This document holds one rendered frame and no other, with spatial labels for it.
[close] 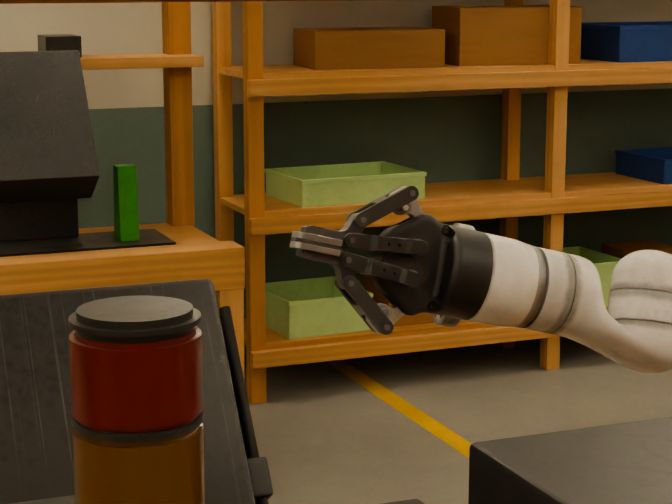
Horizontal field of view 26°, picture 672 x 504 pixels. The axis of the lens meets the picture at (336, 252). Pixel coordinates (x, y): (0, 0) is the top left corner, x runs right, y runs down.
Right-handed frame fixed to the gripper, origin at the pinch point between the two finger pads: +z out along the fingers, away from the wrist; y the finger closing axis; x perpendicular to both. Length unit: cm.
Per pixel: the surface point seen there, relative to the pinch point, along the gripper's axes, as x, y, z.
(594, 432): -41.7, 8.7, -4.3
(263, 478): -2.7, 18.9, 1.4
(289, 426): 464, 57, -151
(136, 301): -56, 6, 24
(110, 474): -58, 12, 25
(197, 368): -58, 8, 22
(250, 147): 480, -54, -117
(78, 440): -57, 11, 26
